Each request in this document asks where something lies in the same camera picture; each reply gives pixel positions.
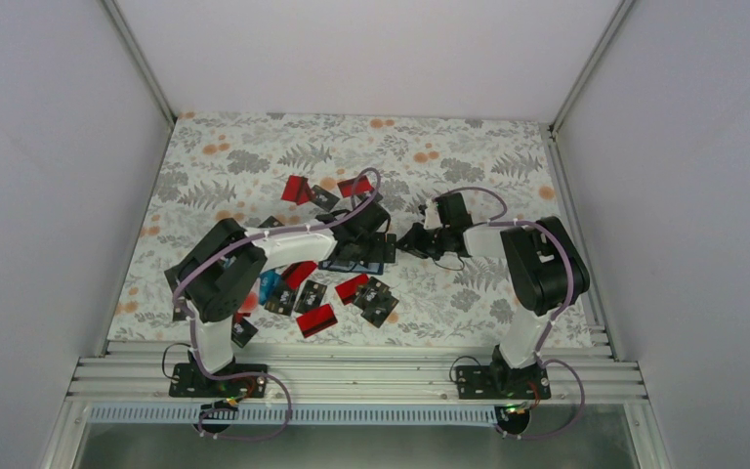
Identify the blue card holder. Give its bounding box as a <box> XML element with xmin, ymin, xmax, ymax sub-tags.
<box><xmin>317</xmin><ymin>260</ymin><xmax>385</xmax><ymax>276</ymax></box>

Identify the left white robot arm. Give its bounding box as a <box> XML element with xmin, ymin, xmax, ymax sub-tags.
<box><xmin>166</xmin><ymin>205</ymin><xmax>396</xmax><ymax>396</ymax></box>

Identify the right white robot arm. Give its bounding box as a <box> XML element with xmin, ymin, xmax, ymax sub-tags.
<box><xmin>397</xmin><ymin>191</ymin><xmax>590</xmax><ymax>398</ymax></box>

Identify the red black stripe card far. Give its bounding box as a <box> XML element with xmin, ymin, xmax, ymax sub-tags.
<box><xmin>337</xmin><ymin>176</ymin><xmax>374</xmax><ymax>198</ymax></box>

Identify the red card centre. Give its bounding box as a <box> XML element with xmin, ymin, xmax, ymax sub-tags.
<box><xmin>335</xmin><ymin>274</ymin><xmax>369</xmax><ymax>305</ymax></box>

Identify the black VIP card far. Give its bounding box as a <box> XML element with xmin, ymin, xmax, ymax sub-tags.
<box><xmin>311</xmin><ymin>185</ymin><xmax>340</xmax><ymax>212</ymax></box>

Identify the red card left cluster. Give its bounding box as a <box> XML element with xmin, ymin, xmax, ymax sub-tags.
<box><xmin>281</xmin><ymin>261</ymin><xmax>317</xmax><ymax>290</ymax></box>

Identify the red card far left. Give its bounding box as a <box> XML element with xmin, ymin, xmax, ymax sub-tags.
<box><xmin>281</xmin><ymin>175</ymin><xmax>313</xmax><ymax>205</ymax></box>

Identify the red card under VIP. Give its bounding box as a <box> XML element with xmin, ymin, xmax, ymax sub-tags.
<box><xmin>296</xmin><ymin>304</ymin><xmax>338</xmax><ymax>338</ymax></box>

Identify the blue card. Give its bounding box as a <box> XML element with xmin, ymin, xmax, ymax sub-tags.
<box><xmin>258</xmin><ymin>270</ymin><xmax>280</xmax><ymax>306</ymax></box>

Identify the black card near base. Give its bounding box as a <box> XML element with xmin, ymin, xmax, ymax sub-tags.
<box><xmin>231</xmin><ymin>319</ymin><xmax>258</xmax><ymax>348</ymax></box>

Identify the floral table mat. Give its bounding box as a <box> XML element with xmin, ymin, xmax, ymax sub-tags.
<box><xmin>108</xmin><ymin>112</ymin><xmax>560</xmax><ymax>348</ymax></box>

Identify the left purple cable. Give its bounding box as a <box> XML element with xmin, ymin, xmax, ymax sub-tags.
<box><xmin>171</xmin><ymin>168</ymin><xmax>383</xmax><ymax>443</ymax></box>

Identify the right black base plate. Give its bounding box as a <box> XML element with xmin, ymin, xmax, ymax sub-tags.
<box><xmin>454</xmin><ymin>363</ymin><xmax>552</xmax><ymax>401</ymax></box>

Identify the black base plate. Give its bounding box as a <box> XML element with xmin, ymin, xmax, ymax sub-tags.
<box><xmin>454</xmin><ymin>363</ymin><xmax>552</xmax><ymax>401</ymax></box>
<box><xmin>168</xmin><ymin>362</ymin><xmax>268</xmax><ymax>399</ymax></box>

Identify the aluminium rail frame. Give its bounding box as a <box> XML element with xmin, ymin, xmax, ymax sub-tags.
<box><xmin>66</xmin><ymin>341</ymin><xmax>648</xmax><ymax>405</ymax></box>

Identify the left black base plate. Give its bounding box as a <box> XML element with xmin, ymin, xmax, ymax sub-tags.
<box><xmin>168</xmin><ymin>362</ymin><xmax>268</xmax><ymax>399</ymax></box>

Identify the grey perforated cable duct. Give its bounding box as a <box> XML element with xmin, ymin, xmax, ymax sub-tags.
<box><xmin>86</xmin><ymin>403</ymin><xmax>500</xmax><ymax>427</ymax></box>

